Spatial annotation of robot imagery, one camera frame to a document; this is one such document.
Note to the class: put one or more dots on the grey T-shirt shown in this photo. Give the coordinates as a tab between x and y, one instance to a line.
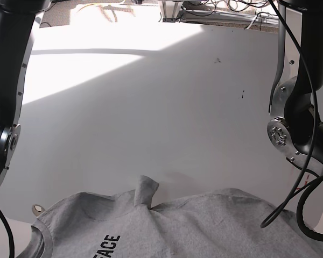
222	223

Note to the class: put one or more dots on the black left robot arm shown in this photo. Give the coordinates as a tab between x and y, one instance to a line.
295	128

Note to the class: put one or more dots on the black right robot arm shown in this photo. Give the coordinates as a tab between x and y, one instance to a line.
19	21

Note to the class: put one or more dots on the left round table hole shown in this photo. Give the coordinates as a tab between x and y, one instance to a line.
37	210

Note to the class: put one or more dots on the aluminium frame post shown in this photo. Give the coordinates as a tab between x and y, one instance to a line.
169	10

